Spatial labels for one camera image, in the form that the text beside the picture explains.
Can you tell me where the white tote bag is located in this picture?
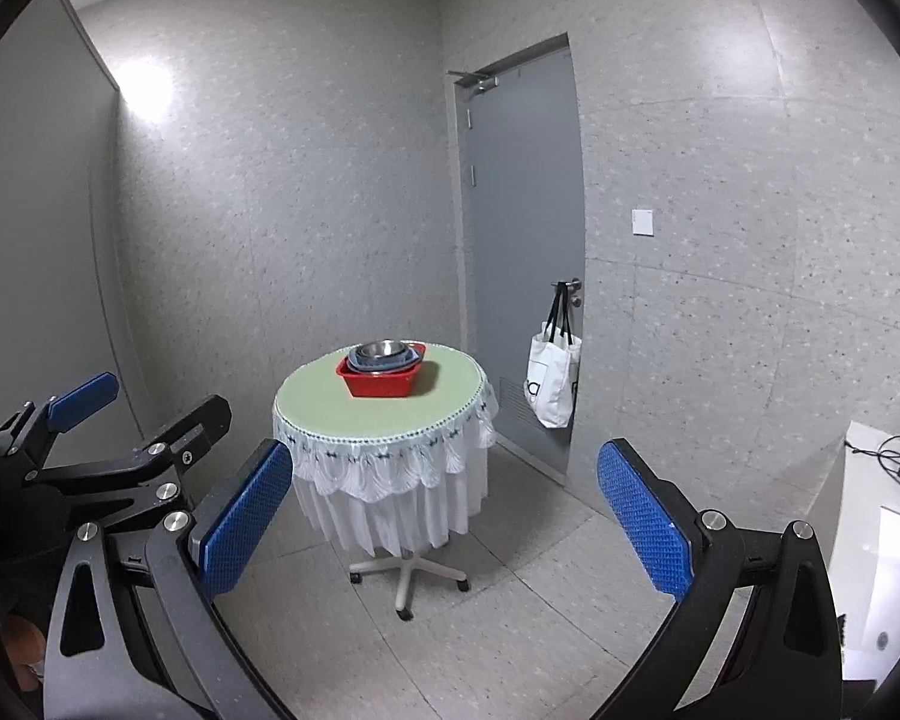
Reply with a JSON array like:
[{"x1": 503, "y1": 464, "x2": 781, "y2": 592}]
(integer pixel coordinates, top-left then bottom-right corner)
[{"x1": 525, "y1": 281, "x2": 582, "y2": 428}]

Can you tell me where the blue plate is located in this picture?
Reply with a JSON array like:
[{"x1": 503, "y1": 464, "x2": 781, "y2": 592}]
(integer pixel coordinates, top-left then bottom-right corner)
[{"x1": 347, "y1": 345, "x2": 421, "y2": 376}]

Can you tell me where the white wheeled table base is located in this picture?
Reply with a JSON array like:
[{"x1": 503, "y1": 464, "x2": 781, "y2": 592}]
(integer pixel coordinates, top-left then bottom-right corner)
[{"x1": 349, "y1": 547, "x2": 471, "y2": 622}]

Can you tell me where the grey door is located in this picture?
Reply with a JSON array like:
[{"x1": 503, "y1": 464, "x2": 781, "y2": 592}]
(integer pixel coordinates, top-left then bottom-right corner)
[{"x1": 454, "y1": 34, "x2": 587, "y2": 485}]

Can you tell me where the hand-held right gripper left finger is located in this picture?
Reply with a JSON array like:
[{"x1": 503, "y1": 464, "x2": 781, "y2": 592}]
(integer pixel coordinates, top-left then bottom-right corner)
[{"x1": 43, "y1": 437, "x2": 295, "y2": 720}]

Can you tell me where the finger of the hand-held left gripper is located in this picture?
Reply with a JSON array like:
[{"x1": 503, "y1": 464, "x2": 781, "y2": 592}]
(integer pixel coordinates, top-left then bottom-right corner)
[
  {"x1": 26, "y1": 394, "x2": 232, "y2": 501},
  {"x1": 0, "y1": 371, "x2": 119, "y2": 467}
]

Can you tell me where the red plastic basin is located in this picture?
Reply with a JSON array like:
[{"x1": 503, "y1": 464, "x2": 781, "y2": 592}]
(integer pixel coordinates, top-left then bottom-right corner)
[{"x1": 335, "y1": 341, "x2": 430, "y2": 398}]

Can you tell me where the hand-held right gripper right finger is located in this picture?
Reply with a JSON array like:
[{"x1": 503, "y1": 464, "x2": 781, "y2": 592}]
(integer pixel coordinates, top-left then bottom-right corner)
[{"x1": 596, "y1": 439, "x2": 845, "y2": 720}]

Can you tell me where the round table with white cloth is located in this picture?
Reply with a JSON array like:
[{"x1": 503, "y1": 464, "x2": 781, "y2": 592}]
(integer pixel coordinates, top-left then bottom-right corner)
[{"x1": 272, "y1": 343, "x2": 500, "y2": 552}]

